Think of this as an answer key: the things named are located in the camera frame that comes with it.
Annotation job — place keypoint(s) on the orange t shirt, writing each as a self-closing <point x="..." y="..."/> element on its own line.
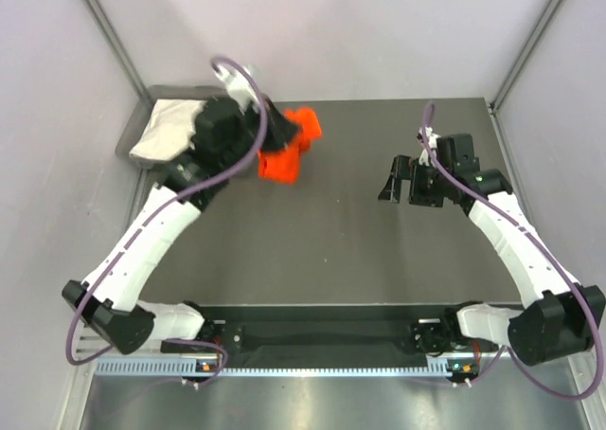
<point x="284" y="165"/>

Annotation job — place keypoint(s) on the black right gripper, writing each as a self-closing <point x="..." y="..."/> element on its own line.
<point x="404" y="169"/>

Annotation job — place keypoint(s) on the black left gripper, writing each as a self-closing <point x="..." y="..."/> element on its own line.
<point x="281" y="132"/>

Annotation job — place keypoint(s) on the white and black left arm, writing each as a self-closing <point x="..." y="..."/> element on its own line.
<point x="197" y="146"/>

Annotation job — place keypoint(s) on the grey slotted cable duct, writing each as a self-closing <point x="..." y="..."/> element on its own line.
<point x="199" y="368"/>

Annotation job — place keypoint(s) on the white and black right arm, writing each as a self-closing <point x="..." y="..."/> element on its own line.
<point x="551" y="324"/>

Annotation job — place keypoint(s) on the clear plastic bin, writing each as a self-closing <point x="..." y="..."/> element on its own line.
<point x="143" y="110"/>

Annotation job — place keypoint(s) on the white folded t shirt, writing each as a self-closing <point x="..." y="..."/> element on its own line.
<point x="168" y="131"/>

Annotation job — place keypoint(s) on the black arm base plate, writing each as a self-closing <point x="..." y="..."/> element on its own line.
<point x="425" y="328"/>

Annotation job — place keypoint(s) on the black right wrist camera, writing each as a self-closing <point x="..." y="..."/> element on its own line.
<point x="456" y="153"/>

